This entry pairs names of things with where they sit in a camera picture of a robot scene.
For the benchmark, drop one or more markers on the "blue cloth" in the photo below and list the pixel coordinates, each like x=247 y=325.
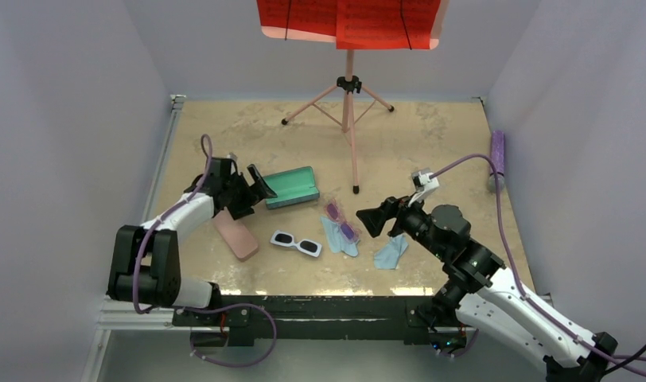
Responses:
x=336 y=240
x=387 y=257

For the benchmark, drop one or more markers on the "white frame sunglasses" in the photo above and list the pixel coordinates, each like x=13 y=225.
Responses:
x=287 y=240

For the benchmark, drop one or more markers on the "pink purple sunglasses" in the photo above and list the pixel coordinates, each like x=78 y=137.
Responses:
x=336 y=215

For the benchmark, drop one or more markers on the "pink music stand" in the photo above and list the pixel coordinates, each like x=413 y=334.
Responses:
x=350 y=84

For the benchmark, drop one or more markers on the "black base frame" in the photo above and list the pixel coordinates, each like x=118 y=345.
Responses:
x=413 y=320

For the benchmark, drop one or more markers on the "grey glasses case green lining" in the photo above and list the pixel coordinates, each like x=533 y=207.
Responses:
x=292 y=187

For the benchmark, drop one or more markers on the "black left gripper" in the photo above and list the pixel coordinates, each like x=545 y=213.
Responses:
x=253 y=194

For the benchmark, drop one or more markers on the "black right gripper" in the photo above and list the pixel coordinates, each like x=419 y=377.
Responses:
x=374 y=218

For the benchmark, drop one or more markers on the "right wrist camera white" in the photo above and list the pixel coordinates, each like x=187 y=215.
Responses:
x=425 y=183

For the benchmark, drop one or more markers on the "aluminium rail left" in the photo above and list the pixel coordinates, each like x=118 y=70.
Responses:
x=116 y=317

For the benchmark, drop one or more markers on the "purple microphone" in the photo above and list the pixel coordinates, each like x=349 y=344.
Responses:
x=496 y=179

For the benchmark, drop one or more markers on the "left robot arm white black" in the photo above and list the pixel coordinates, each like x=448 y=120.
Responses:
x=145 y=267

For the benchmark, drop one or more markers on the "pink glasses case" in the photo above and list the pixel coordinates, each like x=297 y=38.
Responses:
x=236 y=235

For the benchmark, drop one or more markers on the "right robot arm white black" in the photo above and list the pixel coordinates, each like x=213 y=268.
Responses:
x=481 y=291

